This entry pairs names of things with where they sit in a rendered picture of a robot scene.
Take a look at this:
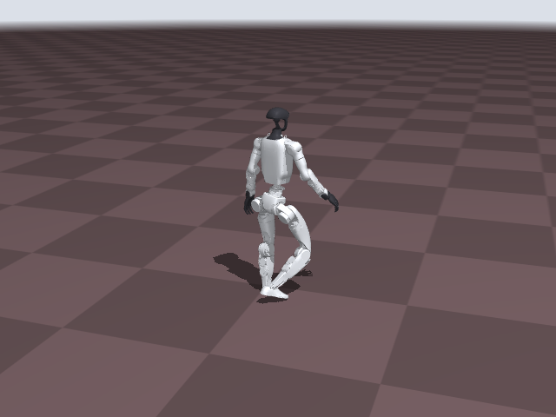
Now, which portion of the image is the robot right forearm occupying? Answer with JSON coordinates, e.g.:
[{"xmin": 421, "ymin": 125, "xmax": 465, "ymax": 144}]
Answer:
[{"xmin": 308, "ymin": 169, "xmax": 328, "ymax": 198}]

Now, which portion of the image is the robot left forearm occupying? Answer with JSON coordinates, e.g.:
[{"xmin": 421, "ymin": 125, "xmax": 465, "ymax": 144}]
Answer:
[{"xmin": 246, "ymin": 170, "xmax": 256, "ymax": 197}]

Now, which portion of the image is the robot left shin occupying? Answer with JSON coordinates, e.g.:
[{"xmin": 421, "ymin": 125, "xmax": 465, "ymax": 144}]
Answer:
[{"xmin": 258, "ymin": 244, "xmax": 275, "ymax": 287}]

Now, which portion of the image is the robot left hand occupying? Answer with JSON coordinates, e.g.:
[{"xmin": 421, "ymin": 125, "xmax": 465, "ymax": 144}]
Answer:
[{"xmin": 244, "ymin": 191, "xmax": 255, "ymax": 215}]

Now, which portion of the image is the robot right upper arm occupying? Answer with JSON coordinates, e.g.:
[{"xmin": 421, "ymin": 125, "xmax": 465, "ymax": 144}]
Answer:
[{"xmin": 284, "ymin": 141, "xmax": 311, "ymax": 181}]

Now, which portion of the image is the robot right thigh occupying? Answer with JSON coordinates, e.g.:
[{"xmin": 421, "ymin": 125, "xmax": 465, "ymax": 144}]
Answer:
[{"xmin": 276, "ymin": 204, "xmax": 311, "ymax": 257}]

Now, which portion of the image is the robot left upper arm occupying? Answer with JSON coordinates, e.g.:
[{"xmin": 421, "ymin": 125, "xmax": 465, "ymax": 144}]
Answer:
[{"xmin": 247, "ymin": 137, "xmax": 263, "ymax": 175}]

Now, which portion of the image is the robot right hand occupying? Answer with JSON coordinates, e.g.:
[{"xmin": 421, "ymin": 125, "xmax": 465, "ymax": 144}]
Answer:
[{"xmin": 321, "ymin": 191, "xmax": 339, "ymax": 212}]

